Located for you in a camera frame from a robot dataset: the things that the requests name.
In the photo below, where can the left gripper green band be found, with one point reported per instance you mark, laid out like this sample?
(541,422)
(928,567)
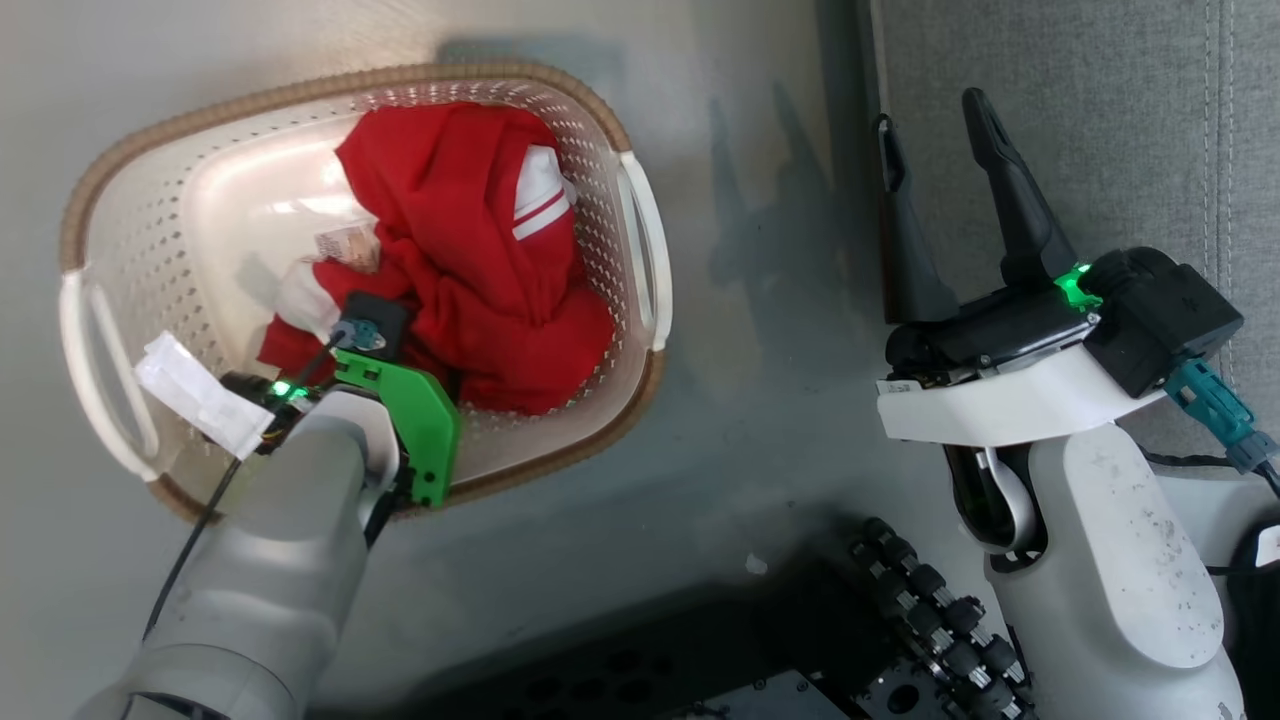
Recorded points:
(415,420)

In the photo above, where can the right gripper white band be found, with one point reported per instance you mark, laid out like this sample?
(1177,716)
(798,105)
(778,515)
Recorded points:
(1000,400)

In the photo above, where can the red and white garment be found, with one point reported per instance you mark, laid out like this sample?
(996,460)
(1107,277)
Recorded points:
(470,240)

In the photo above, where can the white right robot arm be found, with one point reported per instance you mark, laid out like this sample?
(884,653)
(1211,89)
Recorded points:
(1110,560)

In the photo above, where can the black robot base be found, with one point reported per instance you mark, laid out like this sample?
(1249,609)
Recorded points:
(620,680)

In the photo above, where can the paper label inside basket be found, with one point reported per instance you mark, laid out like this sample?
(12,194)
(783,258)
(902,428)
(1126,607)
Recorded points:
(350,246)

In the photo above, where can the white perforated laundry basket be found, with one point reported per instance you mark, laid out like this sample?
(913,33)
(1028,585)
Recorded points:
(230,190)

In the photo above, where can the left wrist teal connector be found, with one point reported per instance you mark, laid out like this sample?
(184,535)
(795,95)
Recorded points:
(360,334)

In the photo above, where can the wrist teal connector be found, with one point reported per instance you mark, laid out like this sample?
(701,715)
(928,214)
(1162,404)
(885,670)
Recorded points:
(1215,405)
(360,334)

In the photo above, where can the grey fabric sofa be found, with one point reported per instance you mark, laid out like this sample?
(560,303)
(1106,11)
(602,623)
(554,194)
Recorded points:
(1120,130)

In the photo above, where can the right wrist teal connector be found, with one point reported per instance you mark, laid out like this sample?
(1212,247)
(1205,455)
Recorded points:
(1215,405)

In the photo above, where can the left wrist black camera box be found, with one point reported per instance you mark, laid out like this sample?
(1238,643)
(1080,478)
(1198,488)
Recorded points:
(385,312)

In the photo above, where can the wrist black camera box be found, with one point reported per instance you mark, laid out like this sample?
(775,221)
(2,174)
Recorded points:
(385,312)
(1160,320)

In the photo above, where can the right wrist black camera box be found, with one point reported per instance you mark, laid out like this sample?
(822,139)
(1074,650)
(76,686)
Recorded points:
(1160,320)

